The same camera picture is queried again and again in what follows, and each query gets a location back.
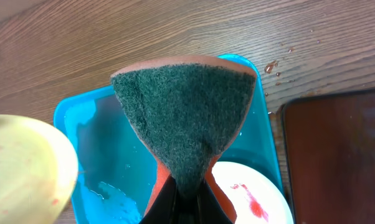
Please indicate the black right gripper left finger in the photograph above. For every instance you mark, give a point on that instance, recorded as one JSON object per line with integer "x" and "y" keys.
{"x": 162, "y": 210}

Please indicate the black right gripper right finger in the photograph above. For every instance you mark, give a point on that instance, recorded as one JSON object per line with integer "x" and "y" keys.
{"x": 208, "y": 209}

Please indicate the black tray with water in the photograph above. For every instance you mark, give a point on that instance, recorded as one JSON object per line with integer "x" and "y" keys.
{"x": 330, "y": 148}

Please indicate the light blue plate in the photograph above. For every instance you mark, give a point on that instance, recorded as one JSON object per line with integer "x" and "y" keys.
{"x": 254, "y": 197}

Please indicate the teal plastic tray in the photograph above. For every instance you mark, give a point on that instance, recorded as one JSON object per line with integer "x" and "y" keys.
{"x": 120, "y": 174}

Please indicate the yellow plate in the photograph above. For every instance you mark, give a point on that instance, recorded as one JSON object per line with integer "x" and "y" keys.
{"x": 38, "y": 170}

